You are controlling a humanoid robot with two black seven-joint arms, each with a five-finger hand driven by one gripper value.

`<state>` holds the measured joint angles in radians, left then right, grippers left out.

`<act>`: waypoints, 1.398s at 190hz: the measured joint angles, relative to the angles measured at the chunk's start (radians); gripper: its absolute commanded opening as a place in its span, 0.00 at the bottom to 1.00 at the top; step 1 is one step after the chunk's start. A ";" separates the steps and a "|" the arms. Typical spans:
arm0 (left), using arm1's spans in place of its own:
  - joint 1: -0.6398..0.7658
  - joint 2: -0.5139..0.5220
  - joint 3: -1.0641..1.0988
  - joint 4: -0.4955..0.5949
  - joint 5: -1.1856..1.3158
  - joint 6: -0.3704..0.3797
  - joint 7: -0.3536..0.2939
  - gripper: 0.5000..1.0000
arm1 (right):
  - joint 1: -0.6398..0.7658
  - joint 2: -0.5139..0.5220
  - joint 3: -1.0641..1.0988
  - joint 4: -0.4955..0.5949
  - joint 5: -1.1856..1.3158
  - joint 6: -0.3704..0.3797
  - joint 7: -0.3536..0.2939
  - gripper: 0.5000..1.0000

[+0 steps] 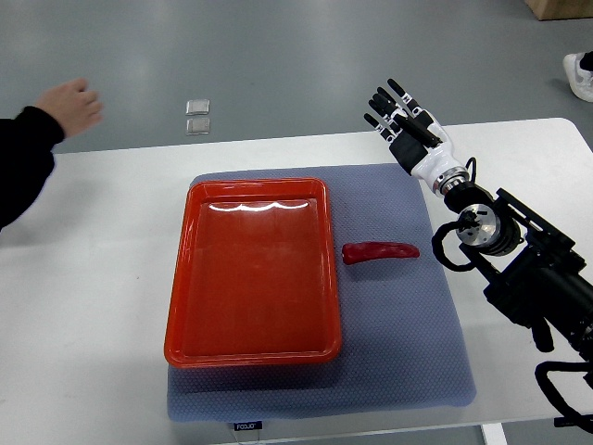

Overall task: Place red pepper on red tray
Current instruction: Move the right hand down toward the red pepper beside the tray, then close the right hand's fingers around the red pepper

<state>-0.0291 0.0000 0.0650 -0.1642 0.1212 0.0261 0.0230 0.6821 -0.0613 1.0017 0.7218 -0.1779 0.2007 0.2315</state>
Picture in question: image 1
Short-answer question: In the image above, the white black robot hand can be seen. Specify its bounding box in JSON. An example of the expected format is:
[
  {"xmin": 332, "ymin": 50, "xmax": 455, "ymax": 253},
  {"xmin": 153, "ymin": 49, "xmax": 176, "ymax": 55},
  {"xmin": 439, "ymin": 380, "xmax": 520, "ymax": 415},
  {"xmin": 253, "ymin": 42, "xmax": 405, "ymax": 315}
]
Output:
[{"xmin": 363, "ymin": 78, "xmax": 464, "ymax": 181}]

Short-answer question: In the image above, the red pepper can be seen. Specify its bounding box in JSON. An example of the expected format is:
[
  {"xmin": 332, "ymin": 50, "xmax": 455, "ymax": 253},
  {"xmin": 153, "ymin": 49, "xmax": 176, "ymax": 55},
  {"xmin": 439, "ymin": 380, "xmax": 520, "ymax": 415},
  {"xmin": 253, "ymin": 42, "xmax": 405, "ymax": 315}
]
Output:
[{"xmin": 341, "ymin": 241, "xmax": 421, "ymax": 265}]

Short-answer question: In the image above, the black sleeved forearm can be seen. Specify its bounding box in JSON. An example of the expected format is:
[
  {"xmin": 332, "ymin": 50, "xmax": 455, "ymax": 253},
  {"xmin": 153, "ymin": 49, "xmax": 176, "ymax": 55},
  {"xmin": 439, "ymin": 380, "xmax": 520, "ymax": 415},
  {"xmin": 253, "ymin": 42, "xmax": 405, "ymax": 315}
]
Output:
[{"xmin": 1, "ymin": 106, "xmax": 65, "ymax": 227}]

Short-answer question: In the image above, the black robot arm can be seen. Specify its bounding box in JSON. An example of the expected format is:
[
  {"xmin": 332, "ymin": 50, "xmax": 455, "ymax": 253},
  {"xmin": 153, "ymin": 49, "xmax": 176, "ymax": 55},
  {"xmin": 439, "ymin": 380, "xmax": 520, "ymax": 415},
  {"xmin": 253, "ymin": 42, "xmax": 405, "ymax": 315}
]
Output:
[{"xmin": 364, "ymin": 79, "xmax": 592, "ymax": 370}]

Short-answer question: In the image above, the red plastic tray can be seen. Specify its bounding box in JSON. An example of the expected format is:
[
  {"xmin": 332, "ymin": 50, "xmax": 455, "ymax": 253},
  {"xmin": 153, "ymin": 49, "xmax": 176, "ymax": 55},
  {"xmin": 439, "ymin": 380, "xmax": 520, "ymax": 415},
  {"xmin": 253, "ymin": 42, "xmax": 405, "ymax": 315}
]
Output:
[{"xmin": 164, "ymin": 178, "xmax": 342, "ymax": 369}]

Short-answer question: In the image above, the person's bare hand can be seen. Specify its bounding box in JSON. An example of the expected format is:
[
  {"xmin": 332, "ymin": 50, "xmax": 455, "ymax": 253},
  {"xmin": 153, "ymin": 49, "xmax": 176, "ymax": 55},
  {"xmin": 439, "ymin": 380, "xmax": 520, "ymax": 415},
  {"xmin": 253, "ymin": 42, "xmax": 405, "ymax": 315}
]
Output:
[{"xmin": 33, "ymin": 78, "xmax": 103, "ymax": 138}]

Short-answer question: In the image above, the cardboard box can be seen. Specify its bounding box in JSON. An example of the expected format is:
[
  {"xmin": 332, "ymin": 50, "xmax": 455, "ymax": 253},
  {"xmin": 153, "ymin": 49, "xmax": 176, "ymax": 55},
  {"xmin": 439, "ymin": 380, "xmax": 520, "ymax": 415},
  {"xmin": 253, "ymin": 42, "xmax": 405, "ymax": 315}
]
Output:
[{"xmin": 524, "ymin": 0, "xmax": 592, "ymax": 20}]

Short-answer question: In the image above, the white sneaker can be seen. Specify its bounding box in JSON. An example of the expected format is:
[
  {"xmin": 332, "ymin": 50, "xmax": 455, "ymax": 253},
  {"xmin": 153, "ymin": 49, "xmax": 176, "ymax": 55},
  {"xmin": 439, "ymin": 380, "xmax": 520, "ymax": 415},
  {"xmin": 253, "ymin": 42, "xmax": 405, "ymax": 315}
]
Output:
[{"xmin": 562, "ymin": 51, "xmax": 592, "ymax": 103}]

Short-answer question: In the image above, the upper silver floor plate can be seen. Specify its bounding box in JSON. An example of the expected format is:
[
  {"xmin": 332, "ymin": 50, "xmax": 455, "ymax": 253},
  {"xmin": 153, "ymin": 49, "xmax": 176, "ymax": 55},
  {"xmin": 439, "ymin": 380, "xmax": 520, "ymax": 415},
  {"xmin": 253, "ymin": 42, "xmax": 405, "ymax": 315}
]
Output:
[{"xmin": 185, "ymin": 99, "xmax": 210, "ymax": 116}]

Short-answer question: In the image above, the silver floor plate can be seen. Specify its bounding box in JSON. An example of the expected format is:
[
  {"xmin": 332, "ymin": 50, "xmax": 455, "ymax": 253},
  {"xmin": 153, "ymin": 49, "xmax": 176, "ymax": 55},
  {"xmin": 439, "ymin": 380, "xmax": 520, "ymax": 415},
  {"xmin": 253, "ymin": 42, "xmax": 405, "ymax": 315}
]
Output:
[
  {"xmin": 186, "ymin": 117, "xmax": 211, "ymax": 135},
  {"xmin": 185, "ymin": 99, "xmax": 210, "ymax": 116}
]

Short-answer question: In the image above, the lower silver floor plate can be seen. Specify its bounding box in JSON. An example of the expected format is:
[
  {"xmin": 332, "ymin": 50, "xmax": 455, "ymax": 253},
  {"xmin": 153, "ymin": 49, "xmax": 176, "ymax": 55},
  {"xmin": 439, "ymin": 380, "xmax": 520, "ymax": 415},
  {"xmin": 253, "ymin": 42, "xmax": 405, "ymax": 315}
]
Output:
[{"xmin": 186, "ymin": 117, "xmax": 211, "ymax": 135}]

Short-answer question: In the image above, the blue-grey mesh mat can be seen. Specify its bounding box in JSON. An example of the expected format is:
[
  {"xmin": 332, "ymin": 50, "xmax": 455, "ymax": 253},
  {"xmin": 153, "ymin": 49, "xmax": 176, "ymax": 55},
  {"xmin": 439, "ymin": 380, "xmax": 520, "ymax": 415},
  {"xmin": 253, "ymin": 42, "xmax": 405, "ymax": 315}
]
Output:
[{"xmin": 168, "ymin": 163, "xmax": 475, "ymax": 423}]

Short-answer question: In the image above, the black table label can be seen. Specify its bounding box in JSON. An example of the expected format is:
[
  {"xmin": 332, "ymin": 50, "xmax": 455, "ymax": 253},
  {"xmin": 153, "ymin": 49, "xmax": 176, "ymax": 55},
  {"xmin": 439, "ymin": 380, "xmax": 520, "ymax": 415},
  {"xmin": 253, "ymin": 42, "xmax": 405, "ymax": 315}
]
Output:
[{"xmin": 233, "ymin": 421, "xmax": 263, "ymax": 432}]

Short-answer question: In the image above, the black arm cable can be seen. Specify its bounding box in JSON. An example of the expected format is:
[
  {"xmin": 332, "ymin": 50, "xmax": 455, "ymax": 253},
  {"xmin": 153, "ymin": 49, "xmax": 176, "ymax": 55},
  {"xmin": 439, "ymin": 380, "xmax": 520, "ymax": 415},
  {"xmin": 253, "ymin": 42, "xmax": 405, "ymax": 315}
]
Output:
[{"xmin": 431, "ymin": 220, "xmax": 478, "ymax": 273}]

